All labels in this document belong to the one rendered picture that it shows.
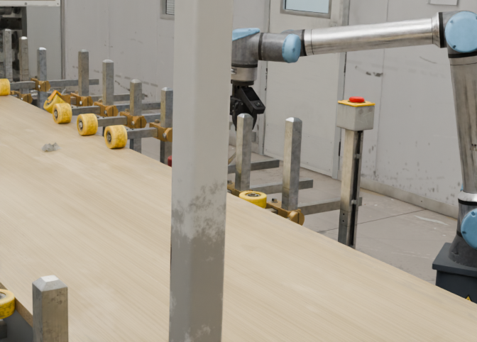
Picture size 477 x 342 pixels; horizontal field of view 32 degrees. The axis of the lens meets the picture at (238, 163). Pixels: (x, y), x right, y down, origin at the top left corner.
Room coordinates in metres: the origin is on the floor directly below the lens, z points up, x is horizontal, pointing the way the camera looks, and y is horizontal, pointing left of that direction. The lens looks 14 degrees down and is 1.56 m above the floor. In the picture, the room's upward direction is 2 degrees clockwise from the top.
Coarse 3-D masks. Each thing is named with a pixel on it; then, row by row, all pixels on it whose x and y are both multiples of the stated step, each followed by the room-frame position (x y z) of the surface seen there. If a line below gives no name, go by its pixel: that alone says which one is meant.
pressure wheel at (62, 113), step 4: (56, 104) 3.31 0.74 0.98; (60, 104) 3.32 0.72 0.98; (64, 104) 3.32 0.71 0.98; (68, 104) 3.33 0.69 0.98; (56, 108) 3.31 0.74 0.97; (60, 108) 3.30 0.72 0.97; (64, 108) 3.30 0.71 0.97; (68, 108) 3.31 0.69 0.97; (56, 112) 3.31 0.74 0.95; (60, 112) 3.29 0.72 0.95; (64, 112) 3.29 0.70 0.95; (68, 112) 3.30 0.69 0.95; (56, 116) 3.32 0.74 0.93; (60, 116) 3.28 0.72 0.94; (64, 116) 3.29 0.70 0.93; (68, 116) 3.30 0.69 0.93; (56, 120) 3.31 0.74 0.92; (60, 120) 3.29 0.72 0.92; (64, 120) 3.30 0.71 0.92; (68, 120) 3.31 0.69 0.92
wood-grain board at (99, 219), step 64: (0, 128) 3.17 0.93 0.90; (64, 128) 3.22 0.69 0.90; (0, 192) 2.28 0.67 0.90; (64, 192) 2.31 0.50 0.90; (128, 192) 2.33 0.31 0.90; (0, 256) 1.77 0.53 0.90; (64, 256) 1.79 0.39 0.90; (128, 256) 1.80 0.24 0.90; (256, 256) 1.83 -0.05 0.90; (320, 256) 1.85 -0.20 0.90; (128, 320) 1.46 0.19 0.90; (256, 320) 1.48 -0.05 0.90; (320, 320) 1.49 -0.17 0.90; (384, 320) 1.50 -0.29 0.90; (448, 320) 1.51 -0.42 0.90
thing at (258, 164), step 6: (234, 162) 2.92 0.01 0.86; (252, 162) 2.93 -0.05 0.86; (258, 162) 2.94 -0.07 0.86; (264, 162) 2.96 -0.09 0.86; (270, 162) 2.97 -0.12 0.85; (276, 162) 2.99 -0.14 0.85; (228, 168) 2.87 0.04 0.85; (234, 168) 2.89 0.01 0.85; (252, 168) 2.93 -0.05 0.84; (258, 168) 2.94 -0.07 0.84; (264, 168) 2.96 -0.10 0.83
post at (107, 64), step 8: (104, 64) 3.39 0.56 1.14; (112, 64) 3.39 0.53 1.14; (104, 72) 3.39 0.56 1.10; (112, 72) 3.39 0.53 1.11; (104, 80) 3.39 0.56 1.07; (112, 80) 3.39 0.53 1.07; (104, 88) 3.39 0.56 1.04; (112, 88) 3.39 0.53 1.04; (104, 96) 3.39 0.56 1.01; (112, 96) 3.39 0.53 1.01; (104, 104) 3.39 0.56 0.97; (112, 104) 3.39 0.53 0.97; (104, 128) 3.39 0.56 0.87
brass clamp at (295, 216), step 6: (270, 204) 2.40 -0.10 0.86; (276, 204) 2.40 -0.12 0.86; (282, 210) 2.35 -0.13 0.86; (294, 210) 2.35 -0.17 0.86; (300, 210) 2.36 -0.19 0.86; (282, 216) 2.35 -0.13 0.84; (288, 216) 2.33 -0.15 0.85; (294, 216) 2.32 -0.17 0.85; (300, 216) 2.33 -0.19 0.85; (300, 222) 2.33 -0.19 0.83
